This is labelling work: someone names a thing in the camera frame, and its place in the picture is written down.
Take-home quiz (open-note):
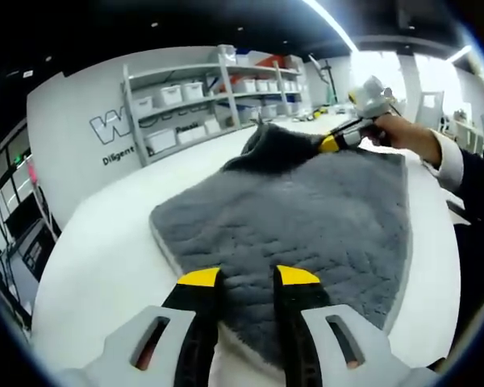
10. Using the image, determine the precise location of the black-framed glass partition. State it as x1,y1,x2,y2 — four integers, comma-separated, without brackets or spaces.
0,128,37,251

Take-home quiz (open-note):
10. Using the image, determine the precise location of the grey background desk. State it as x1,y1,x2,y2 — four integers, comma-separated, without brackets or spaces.
14,221,61,279

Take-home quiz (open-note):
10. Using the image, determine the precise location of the grey towel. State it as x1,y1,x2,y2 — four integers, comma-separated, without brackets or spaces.
148,114,411,366

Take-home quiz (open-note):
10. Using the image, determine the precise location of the person's dark-clothed torso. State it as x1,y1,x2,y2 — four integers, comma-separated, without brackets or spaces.
451,217,484,347

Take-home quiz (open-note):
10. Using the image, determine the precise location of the black monitor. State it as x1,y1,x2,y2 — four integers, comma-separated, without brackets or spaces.
3,192,45,243

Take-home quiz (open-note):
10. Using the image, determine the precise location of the idle white yellow gripper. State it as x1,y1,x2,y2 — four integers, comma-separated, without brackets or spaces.
304,105,334,121

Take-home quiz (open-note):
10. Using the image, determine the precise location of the shelf with white bins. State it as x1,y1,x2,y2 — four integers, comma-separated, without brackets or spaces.
131,78,299,154

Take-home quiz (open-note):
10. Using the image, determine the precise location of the ceiling light strip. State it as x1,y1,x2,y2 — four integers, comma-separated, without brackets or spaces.
310,0,362,52

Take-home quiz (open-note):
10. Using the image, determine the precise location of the tall equipment stand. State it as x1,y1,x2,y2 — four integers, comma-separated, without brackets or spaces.
309,54,336,108

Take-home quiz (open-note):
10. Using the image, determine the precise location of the grey metal shelving unit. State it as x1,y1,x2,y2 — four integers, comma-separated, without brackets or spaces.
217,44,304,122
122,60,243,167

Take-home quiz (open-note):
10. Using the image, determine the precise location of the person's right hand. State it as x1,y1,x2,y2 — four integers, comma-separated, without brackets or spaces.
369,114,443,162

